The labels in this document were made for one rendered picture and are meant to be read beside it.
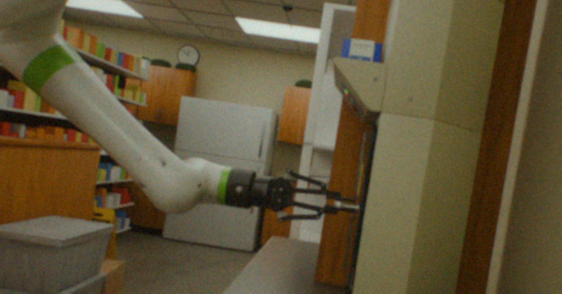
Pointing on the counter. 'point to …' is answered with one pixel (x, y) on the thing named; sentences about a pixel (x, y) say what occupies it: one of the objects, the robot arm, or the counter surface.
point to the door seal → (362, 219)
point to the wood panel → (501, 80)
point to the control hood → (363, 83)
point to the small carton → (362, 50)
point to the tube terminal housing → (428, 135)
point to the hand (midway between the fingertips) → (340, 204)
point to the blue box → (349, 50)
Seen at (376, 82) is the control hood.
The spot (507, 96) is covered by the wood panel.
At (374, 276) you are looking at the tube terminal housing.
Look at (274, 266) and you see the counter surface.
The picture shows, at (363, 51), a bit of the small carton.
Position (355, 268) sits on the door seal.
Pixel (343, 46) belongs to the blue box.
